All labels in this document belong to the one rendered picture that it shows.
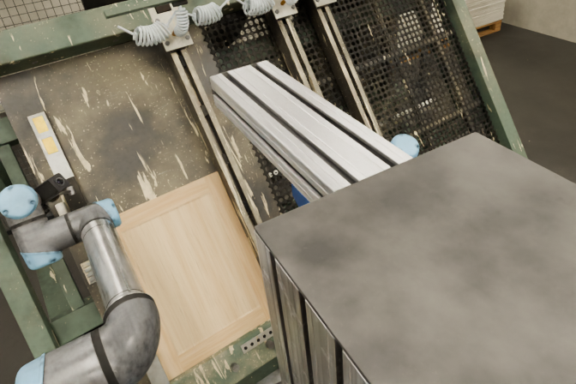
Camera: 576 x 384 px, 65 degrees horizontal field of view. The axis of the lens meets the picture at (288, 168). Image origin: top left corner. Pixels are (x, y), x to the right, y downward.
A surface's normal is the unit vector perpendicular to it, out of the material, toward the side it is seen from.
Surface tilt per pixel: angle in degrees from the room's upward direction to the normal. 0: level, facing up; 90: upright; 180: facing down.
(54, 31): 54
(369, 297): 0
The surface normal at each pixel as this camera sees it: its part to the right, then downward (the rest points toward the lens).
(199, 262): 0.40, -0.12
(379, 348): -0.09, -0.82
